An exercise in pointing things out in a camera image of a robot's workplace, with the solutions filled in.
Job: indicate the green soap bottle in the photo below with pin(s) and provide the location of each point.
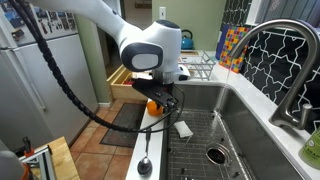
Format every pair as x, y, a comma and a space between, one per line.
311, 150

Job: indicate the white light switch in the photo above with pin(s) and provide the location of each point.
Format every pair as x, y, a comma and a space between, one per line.
162, 13

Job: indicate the stainless steel sink basin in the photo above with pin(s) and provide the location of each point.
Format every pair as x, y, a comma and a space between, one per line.
260, 140

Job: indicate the aluminium profile frame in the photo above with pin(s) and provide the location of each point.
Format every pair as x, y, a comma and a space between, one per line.
46, 163

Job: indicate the red black clamp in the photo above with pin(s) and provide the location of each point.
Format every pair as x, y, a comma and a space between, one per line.
28, 151

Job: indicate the black magnet clip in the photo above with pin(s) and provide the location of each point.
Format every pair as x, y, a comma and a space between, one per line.
17, 34

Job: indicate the white refrigerator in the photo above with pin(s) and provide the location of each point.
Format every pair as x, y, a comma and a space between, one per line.
30, 116

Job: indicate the teal kettle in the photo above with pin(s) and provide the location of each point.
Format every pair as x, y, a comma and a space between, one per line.
187, 43

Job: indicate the red cloth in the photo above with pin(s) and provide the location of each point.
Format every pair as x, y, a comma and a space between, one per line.
128, 82

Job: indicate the wooden cutting board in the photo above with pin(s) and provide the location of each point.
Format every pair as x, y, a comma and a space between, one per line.
191, 52

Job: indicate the grey orange stand head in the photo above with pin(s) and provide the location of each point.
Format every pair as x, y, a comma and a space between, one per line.
10, 166

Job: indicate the white sponge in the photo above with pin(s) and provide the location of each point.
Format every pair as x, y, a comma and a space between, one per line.
182, 129

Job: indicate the brushed steel faucet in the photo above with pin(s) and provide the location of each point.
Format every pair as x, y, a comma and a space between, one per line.
300, 83

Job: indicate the kitchen window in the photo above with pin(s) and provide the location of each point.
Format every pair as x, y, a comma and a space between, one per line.
286, 13

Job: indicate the printed photo collage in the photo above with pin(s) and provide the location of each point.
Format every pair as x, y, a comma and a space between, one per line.
63, 21

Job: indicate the multicolour checkered cutting board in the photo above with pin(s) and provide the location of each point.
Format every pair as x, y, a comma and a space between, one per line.
233, 43

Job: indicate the blue cutting board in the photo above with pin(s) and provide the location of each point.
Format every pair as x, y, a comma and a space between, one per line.
220, 43

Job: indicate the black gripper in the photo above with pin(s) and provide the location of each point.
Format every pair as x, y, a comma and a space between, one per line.
163, 93

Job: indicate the dark floor mat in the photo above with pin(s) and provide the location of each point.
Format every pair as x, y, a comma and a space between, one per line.
130, 113

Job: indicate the light wooden board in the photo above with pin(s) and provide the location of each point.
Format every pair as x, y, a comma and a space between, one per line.
63, 160

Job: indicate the sink drain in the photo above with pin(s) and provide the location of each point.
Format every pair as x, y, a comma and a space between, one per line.
216, 155

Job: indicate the black wrist camera block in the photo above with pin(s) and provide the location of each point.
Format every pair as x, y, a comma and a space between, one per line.
145, 86

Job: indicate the orange cup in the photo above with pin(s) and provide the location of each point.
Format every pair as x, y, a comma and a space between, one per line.
154, 109

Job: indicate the metal spoon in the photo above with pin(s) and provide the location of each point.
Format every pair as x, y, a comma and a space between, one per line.
144, 165

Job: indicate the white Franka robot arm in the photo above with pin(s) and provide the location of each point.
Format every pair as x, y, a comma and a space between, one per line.
100, 13

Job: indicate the open wooden drawer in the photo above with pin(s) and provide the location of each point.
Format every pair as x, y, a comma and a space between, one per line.
125, 91

